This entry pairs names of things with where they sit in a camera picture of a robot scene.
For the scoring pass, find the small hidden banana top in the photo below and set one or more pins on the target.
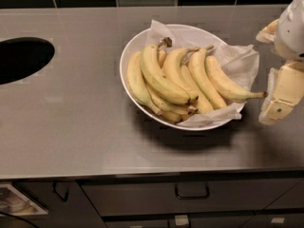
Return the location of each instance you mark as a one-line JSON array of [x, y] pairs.
[[161, 57]]

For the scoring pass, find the long yellow banana right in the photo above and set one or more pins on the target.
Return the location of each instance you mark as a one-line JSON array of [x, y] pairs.
[[196, 66]]

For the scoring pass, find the grey drawer front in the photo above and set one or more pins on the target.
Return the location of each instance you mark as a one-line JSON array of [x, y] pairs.
[[159, 198]]

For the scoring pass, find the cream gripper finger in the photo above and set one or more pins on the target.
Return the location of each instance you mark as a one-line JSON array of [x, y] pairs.
[[267, 34], [285, 91]]

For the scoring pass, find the large front yellow banana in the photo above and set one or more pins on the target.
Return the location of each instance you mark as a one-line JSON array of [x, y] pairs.
[[152, 73]]

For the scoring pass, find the white label sticker middle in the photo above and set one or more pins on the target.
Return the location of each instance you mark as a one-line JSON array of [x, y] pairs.
[[182, 221]]

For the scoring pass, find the white label sticker right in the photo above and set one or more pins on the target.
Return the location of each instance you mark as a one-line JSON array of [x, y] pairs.
[[278, 220]]

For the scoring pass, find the small bottom yellow banana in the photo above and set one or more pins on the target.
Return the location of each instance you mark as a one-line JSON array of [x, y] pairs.
[[172, 117]]

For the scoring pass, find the partly hidden yellow banana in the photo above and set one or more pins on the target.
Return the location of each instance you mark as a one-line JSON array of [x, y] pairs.
[[201, 103]]

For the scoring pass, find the black cabinet door handle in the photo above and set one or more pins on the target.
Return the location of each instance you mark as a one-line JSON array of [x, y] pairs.
[[60, 190]]

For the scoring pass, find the white paper liner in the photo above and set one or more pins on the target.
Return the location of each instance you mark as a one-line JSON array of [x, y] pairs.
[[240, 63]]

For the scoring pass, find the black drawer handle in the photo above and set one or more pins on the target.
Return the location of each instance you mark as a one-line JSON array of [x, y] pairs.
[[192, 191]]

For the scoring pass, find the black round counter hole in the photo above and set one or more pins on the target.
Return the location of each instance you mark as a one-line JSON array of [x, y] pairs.
[[22, 57]]

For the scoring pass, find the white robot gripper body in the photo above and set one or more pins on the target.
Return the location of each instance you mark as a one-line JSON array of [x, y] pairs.
[[291, 32]]

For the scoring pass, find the grey cabinet door left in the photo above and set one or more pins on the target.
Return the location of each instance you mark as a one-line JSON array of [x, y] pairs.
[[77, 212]]

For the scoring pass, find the white label sticker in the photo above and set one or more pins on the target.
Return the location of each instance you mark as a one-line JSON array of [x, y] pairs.
[[182, 221], [278, 220]]

